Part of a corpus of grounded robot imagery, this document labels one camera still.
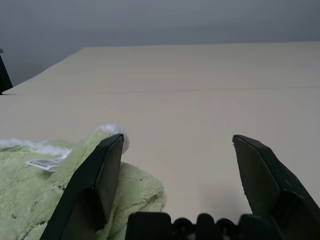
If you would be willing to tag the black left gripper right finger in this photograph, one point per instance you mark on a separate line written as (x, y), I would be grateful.
(265, 175)

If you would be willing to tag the black chair base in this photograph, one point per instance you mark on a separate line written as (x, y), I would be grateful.
(4, 75)

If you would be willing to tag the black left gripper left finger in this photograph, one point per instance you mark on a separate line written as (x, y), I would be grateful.
(87, 182)

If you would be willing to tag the green towel with white edge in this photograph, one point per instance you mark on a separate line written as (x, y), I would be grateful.
(30, 190)

